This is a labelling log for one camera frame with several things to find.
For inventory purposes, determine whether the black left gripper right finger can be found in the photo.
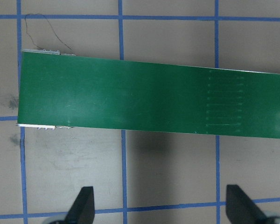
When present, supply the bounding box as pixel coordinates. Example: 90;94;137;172
225;184;268;224

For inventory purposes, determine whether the green conveyor belt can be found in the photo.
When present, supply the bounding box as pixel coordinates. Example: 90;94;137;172
18;51;280;139

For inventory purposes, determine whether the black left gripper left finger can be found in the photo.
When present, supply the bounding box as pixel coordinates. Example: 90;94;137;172
64;186;95;224

